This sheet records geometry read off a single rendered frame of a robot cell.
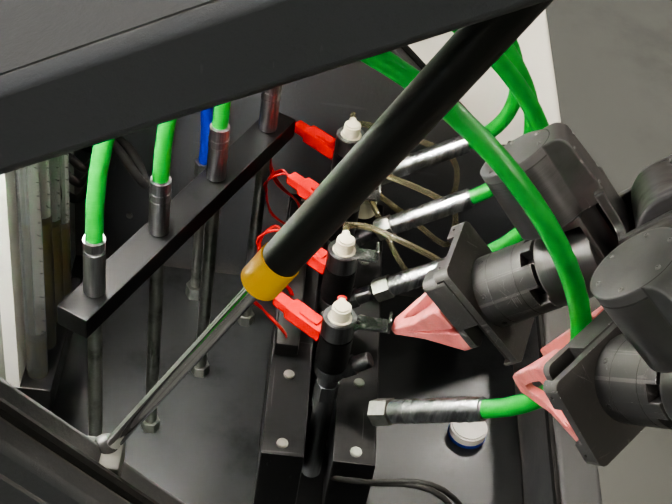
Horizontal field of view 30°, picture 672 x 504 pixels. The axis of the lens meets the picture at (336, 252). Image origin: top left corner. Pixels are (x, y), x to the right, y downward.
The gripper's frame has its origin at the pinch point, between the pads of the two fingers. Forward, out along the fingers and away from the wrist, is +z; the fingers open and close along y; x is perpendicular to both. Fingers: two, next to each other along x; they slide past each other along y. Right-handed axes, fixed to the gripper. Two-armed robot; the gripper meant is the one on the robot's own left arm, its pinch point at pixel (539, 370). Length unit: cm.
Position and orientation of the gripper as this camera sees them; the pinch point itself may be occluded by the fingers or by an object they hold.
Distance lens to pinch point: 87.8
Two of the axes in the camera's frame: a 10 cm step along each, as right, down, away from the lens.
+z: -4.8, 0.3, 8.8
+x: 5.1, 8.2, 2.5
